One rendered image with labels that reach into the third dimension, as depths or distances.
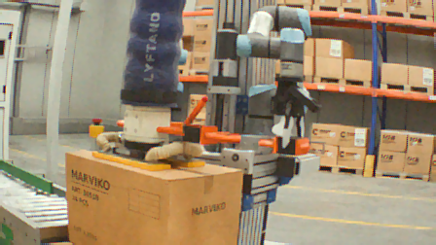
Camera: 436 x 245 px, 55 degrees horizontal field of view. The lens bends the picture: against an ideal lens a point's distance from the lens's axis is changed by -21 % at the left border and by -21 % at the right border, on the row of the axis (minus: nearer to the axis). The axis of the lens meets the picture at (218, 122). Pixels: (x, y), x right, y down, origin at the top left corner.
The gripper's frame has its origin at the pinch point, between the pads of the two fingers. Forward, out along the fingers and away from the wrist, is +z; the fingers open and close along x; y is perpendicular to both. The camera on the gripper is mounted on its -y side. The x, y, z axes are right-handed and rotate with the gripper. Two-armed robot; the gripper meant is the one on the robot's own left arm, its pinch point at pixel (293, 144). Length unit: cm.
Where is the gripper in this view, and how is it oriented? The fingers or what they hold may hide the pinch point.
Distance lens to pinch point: 154.4
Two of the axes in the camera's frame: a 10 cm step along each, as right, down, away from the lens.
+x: -5.9, 0.0, -8.0
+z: -0.6, 10.0, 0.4
